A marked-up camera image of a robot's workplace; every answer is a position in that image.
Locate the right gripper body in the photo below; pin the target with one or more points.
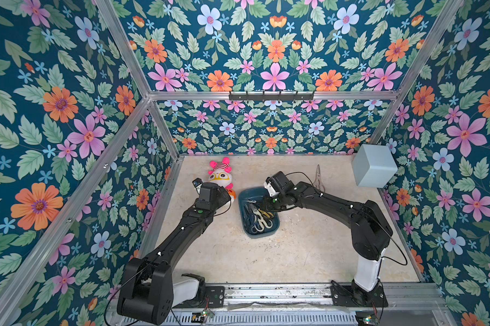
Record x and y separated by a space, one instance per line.
269 200

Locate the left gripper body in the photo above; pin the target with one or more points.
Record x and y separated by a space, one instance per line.
218 200

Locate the pink handled scissors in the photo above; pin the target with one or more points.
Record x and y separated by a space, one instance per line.
318 180

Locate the teal plastic storage box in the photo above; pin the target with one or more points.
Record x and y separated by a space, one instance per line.
254 197

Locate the yellow black scissors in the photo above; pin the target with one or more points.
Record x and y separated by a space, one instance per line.
265 214

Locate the small black scissors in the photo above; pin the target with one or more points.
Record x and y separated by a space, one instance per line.
250 219

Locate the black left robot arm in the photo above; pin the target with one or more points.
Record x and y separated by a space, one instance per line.
148 292

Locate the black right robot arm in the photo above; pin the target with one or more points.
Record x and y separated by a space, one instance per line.
370 231

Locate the grey cube box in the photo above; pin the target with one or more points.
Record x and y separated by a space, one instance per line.
373 166

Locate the pink white plush doll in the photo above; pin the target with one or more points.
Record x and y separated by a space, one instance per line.
220 173

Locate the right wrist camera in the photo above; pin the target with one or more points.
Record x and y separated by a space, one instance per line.
275 184

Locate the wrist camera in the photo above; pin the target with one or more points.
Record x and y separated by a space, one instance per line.
275 184
197 183

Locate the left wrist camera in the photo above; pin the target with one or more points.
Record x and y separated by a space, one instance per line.
197 183

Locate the black hook rail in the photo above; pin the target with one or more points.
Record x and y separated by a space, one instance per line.
271 96

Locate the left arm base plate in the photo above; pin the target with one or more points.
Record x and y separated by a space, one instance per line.
210 297

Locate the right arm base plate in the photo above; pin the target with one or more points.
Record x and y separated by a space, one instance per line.
354 296

